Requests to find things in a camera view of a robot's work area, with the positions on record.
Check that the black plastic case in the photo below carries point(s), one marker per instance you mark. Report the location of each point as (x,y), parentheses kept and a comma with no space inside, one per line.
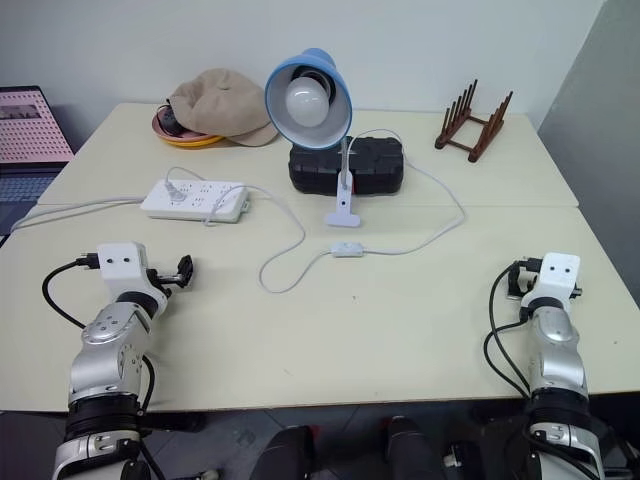
(372,170)

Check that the blue clip desk lamp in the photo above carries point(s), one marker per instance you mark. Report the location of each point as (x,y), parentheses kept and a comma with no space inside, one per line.
(320,132)

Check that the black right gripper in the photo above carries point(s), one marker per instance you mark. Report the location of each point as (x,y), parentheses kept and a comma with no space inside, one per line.
(520,282)

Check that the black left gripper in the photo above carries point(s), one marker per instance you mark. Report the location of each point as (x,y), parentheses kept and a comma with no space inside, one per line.
(164,280)

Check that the laptop with pink screen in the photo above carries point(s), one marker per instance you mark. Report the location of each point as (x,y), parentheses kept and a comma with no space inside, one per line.
(27,130)

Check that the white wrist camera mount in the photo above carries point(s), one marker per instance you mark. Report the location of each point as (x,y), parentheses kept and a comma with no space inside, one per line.
(560,275)
(117,267)

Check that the brown wooden dish rack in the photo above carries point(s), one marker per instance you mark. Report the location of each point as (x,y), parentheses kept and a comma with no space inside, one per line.
(480,135)

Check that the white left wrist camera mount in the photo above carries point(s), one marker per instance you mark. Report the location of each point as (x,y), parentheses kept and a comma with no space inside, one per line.
(117,267)

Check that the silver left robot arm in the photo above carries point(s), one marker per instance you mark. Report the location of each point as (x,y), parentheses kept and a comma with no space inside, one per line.
(107,360)

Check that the beige cloth cap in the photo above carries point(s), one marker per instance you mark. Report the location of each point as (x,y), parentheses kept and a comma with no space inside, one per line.
(225,107)

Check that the dark rounded shape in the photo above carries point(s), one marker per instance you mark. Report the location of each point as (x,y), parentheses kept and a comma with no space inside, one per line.
(412,450)
(285,455)

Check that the white power strip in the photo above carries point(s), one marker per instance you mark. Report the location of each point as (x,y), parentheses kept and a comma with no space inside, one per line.
(192,202)

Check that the yellow and pink plate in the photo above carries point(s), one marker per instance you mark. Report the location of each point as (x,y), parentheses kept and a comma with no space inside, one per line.
(192,141)

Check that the white light bulb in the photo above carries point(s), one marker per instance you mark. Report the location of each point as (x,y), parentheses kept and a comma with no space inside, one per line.
(306,102)

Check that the small black object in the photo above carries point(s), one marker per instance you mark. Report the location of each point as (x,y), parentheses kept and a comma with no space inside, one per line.
(170,122)

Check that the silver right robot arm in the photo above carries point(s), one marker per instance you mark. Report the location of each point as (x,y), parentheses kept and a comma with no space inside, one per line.
(557,360)

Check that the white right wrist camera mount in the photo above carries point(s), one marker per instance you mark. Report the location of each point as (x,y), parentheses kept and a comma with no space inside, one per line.
(560,275)

